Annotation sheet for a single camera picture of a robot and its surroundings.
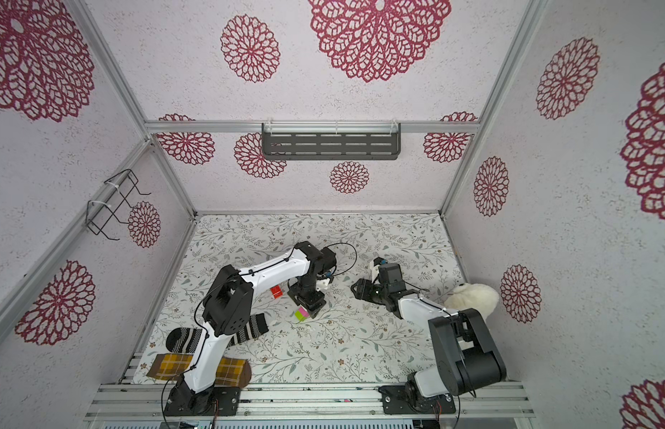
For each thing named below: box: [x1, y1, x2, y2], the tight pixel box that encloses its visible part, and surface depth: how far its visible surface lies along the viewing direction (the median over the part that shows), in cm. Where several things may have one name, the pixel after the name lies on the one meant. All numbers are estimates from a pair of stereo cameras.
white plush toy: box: [444, 282, 500, 320], surface depth 75 cm
